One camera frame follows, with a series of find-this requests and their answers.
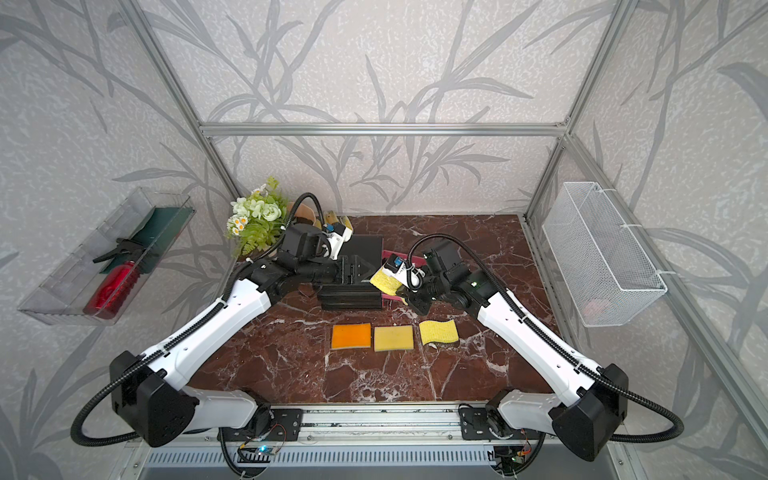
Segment right green circuit board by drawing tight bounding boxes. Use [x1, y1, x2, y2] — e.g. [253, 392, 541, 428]
[492, 446, 531, 476]

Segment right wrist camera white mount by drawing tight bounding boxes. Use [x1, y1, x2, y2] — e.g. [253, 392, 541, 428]
[385, 258, 421, 289]

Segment black corrugated right cable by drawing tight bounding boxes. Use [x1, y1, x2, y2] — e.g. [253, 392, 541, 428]
[406, 232, 685, 444]

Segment green white artificial flowers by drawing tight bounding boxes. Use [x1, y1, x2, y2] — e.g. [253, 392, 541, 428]
[226, 177, 288, 256]

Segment white wire mesh basket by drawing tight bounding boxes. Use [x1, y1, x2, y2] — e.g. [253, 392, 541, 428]
[543, 182, 668, 328]

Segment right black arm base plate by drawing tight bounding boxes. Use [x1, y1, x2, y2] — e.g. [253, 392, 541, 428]
[457, 403, 541, 441]

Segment black corrugated cable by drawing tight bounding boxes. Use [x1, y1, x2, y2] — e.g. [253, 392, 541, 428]
[406, 232, 685, 444]
[70, 192, 326, 448]

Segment left green circuit board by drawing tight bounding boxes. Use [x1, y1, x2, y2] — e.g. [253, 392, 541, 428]
[237, 444, 282, 464]

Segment clear plastic wall tray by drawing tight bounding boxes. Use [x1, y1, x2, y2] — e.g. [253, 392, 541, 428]
[18, 187, 195, 326]

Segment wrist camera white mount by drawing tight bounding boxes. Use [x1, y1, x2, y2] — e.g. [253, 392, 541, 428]
[385, 258, 421, 289]
[323, 222, 353, 260]

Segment black corrugated left cable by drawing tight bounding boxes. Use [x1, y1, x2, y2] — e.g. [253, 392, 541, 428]
[70, 192, 326, 448]

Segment black drawer cabinet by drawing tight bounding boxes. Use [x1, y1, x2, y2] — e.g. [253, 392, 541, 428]
[317, 235, 383, 311]

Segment red spray bottle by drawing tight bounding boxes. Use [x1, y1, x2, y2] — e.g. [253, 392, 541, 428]
[83, 261, 140, 320]

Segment green circuit board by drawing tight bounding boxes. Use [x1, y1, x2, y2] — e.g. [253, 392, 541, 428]
[237, 444, 282, 464]
[492, 446, 531, 476]

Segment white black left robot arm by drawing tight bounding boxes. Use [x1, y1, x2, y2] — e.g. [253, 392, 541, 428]
[110, 224, 383, 447]

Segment yellow white garden glove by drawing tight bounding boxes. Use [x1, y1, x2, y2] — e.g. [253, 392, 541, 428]
[324, 211, 352, 233]

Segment yellow wavy scrub sponge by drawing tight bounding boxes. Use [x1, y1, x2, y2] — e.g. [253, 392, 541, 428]
[419, 320, 460, 345]

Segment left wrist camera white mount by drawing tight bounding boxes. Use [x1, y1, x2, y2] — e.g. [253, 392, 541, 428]
[323, 222, 353, 260]

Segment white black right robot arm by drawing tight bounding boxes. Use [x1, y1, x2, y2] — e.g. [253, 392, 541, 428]
[404, 234, 627, 461]

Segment orange sponge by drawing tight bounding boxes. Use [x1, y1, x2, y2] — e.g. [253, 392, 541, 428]
[331, 323, 372, 350]

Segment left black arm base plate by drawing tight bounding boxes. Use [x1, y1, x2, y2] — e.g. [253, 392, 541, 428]
[220, 408, 304, 443]

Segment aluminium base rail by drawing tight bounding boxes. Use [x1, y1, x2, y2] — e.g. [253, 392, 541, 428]
[122, 403, 631, 448]

